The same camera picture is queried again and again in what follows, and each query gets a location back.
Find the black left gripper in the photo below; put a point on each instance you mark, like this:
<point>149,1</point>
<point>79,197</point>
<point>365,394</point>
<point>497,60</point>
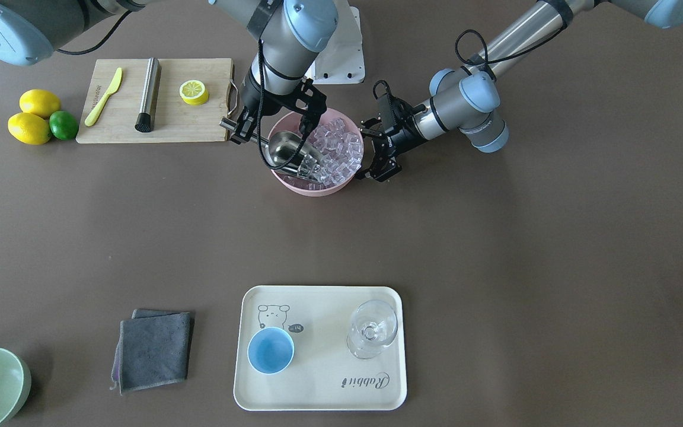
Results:
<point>401,139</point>

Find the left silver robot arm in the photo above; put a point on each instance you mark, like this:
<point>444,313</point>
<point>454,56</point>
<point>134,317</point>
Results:
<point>464,98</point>

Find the cream serving tray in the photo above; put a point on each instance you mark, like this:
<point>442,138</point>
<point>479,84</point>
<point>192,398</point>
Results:
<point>324,374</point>

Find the steel muddler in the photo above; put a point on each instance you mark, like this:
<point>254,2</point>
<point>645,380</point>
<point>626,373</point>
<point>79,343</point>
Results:
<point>145,118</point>

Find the wooden cutting board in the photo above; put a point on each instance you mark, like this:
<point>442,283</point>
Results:
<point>175,121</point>

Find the light blue cup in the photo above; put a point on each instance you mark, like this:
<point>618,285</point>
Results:
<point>271,350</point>

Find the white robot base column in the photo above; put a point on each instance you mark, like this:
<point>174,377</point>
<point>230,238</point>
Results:
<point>342,60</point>

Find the yellow plastic knife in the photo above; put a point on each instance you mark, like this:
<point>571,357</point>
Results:
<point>113,88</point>

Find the yellow lemon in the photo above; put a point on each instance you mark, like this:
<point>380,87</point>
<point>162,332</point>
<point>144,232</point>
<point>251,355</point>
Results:
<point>29,128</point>
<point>42,103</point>

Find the grey folded cloth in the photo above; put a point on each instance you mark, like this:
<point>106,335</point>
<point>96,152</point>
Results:
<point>153,350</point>

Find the pink bowl of ice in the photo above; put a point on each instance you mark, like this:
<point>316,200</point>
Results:
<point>340,144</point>

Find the steel ice scoop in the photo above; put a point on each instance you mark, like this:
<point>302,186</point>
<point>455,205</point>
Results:
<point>284,152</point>

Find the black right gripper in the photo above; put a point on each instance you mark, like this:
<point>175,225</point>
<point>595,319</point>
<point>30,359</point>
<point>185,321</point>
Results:
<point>251,96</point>

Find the green lime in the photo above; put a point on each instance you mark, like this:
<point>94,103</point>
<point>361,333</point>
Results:
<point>63,125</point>

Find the clear wine glass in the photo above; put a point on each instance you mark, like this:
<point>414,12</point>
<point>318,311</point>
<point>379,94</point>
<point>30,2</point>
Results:
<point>373,327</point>

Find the half lemon slice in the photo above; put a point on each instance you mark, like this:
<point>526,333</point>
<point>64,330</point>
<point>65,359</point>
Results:
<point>193,92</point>

